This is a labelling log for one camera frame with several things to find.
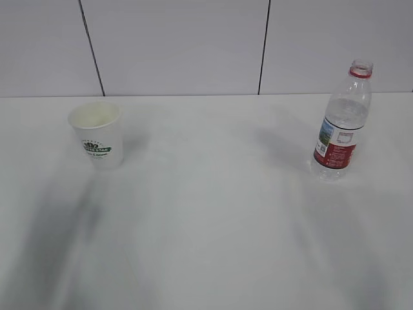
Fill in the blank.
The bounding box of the white paper cup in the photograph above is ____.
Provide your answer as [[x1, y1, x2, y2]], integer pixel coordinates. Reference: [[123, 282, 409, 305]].
[[68, 101, 124, 170]]

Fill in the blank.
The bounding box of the clear plastic water bottle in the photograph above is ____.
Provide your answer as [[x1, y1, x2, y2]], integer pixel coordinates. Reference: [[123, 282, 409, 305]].
[[311, 59, 374, 181]]

